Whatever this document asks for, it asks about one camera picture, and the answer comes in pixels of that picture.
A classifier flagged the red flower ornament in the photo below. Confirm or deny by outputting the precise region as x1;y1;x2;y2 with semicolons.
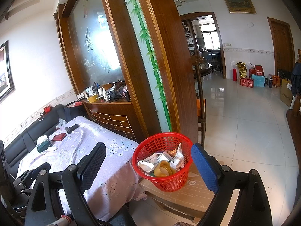
43;106;52;115

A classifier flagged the silver foil pouch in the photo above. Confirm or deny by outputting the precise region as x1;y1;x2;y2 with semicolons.
170;143;185;169

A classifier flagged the cardboard box under basket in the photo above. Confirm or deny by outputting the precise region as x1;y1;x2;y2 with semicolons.
140;164;214;212

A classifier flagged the yellow container on sideboard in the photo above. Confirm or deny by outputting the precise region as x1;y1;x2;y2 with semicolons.
87;94;98;103

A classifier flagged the brown wooden door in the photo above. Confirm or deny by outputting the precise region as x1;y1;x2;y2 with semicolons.
267;17;295;74

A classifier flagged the wooden sideboard cabinet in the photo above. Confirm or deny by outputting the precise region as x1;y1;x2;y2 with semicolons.
82;100;143;142

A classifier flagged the framed horse painting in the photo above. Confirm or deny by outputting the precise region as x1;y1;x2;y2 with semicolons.
0;40;15;101

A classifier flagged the red plastic mesh basket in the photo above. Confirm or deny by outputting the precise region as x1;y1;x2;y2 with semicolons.
132;132;192;192

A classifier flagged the dark green tissue box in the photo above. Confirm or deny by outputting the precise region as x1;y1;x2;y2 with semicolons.
37;135;52;153

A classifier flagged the white medicine box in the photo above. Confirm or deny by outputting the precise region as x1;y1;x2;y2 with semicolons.
137;152;173;173

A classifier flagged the small framed landscape picture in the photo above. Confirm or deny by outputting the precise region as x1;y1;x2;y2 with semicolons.
224;0;256;14

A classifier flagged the red flat pouch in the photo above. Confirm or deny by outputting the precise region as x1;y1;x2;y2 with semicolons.
52;133;67;142

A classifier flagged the black leather sofa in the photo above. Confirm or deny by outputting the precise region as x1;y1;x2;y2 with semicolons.
5;104;87;178

